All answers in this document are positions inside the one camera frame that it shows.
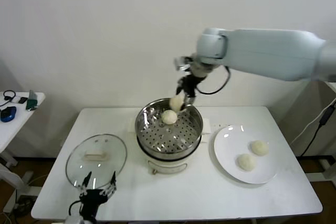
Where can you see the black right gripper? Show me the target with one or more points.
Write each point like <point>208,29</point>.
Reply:
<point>191,83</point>

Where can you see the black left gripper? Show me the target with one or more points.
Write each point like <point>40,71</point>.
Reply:
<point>93,201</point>

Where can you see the cream electric cooker base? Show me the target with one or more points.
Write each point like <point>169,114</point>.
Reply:
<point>168,166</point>

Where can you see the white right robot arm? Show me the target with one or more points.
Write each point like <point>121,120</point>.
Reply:
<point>262,51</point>

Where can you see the stainless steel steamer basket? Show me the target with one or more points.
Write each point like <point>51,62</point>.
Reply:
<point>147,127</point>

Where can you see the green circuit board box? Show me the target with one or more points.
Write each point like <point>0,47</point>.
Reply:
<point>32,102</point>

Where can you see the black power adapter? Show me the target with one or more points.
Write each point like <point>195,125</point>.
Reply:
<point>325,116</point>

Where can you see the white steamed baozi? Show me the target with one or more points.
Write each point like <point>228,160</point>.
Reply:
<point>176,103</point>
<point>259,147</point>
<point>168,117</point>
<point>246,162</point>

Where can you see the black headphones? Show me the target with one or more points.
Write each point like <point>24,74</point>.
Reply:
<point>8,94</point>

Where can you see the small black phone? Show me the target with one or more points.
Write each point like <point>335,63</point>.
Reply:
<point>22,100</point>

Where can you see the small white device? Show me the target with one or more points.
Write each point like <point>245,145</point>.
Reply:
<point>15,100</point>

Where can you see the white round plate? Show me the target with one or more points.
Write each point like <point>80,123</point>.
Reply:
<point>231,140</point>

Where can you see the blue computer mouse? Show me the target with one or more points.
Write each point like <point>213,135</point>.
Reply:
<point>7,113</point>

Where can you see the white side table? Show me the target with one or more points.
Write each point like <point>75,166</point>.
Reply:
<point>15,129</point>

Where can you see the white curved floor base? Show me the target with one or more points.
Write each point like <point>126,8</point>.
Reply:
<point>10,179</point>

